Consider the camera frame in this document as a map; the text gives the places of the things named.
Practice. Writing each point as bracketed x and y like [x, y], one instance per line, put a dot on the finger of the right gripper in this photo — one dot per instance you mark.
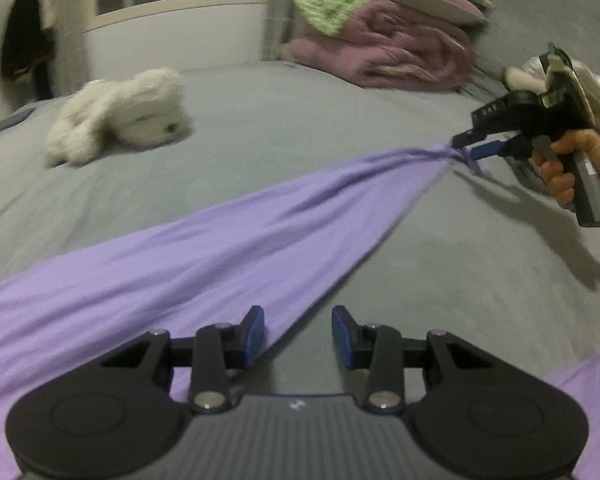
[476, 140]
[487, 150]

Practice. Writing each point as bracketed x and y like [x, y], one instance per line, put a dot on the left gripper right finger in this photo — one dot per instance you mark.
[472, 413]

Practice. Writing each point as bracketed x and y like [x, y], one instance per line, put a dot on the grey quilted headboard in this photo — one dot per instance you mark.
[521, 29]

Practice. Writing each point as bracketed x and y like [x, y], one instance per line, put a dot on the white plush dog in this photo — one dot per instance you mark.
[145, 111]

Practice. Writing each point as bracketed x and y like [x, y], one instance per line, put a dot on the person right hand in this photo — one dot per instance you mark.
[559, 182]

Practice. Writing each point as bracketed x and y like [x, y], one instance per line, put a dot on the grey right curtain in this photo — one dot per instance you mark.
[281, 23]

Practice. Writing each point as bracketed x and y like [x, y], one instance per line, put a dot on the pink folded quilt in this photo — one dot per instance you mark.
[388, 46]

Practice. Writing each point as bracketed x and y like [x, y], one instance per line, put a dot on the stack of folded clothes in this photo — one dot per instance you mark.
[545, 74]

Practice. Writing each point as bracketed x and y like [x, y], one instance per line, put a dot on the dark hanging coat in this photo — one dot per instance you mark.
[28, 48]

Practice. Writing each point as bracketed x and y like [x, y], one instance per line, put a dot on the grey curtain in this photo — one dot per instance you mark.
[71, 70]
[281, 23]

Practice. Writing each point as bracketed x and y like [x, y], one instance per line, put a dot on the pink grey pillow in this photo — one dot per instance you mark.
[457, 12]

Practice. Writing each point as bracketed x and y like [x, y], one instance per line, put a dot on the purple pants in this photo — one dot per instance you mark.
[284, 248]

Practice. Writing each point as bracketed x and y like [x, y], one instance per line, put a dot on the grey left curtain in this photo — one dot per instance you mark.
[71, 70]

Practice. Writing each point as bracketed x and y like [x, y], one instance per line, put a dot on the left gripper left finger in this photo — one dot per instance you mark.
[124, 410]

